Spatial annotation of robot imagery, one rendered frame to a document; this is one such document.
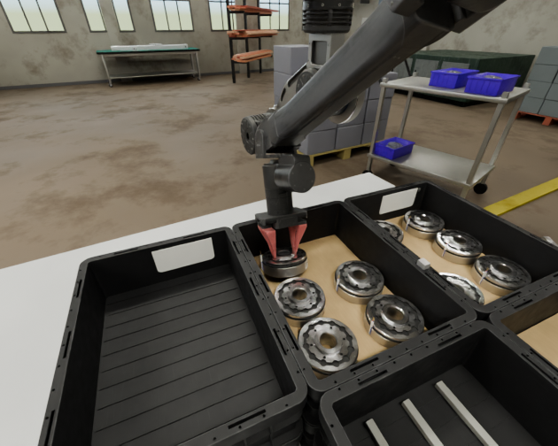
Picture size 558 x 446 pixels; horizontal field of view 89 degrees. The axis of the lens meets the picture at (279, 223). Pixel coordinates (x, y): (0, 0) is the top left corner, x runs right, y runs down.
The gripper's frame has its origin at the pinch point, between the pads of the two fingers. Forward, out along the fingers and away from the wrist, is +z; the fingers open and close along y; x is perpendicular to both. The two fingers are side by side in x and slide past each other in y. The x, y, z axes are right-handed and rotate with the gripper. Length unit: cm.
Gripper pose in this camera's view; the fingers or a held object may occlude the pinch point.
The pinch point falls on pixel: (284, 251)
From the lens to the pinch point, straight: 64.4
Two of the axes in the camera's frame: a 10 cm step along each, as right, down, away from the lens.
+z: 1.0, 9.6, 2.6
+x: -3.5, -2.1, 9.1
